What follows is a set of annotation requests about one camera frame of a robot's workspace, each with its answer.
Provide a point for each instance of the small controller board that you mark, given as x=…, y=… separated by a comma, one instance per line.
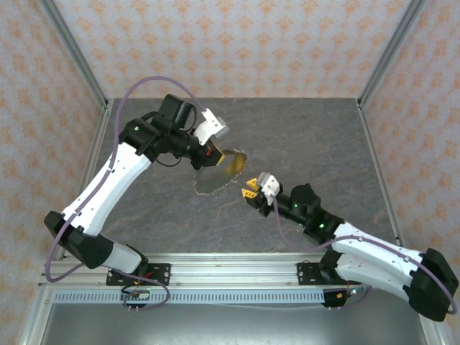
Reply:
x=354, y=292
x=138, y=295

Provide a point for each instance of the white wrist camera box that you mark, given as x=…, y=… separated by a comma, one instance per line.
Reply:
x=210, y=125
x=269, y=185

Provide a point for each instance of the aluminium mounting rail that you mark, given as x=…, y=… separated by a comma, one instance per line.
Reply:
x=233, y=273

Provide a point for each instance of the grey metal panel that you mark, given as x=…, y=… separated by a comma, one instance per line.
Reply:
x=230, y=327

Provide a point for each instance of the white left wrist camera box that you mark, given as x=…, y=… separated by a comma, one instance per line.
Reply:
x=210, y=125

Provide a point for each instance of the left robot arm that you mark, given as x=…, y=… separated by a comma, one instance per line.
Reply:
x=100, y=201

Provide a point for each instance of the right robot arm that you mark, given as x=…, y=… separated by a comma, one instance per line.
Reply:
x=381, y=262

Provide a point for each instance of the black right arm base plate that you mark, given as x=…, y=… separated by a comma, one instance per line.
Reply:
x=305, y=273

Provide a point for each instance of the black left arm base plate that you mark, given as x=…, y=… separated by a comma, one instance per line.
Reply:
x=161, y=269

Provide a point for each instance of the aluminium table side rail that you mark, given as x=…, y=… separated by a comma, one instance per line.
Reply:
x=98, y=143
x=372, y=143

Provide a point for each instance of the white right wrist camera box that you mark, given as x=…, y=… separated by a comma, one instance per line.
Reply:
x=269, y=185

